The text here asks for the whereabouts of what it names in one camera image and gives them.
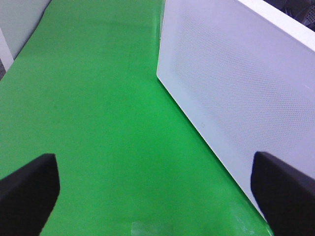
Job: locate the white microwave door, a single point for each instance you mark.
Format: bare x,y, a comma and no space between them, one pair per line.
243,73

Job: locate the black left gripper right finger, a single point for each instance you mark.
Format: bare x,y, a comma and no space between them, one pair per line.
285,196

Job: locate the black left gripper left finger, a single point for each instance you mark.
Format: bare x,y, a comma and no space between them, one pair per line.
28,196

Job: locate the white microwave oven body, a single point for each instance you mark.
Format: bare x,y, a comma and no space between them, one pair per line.
302,11

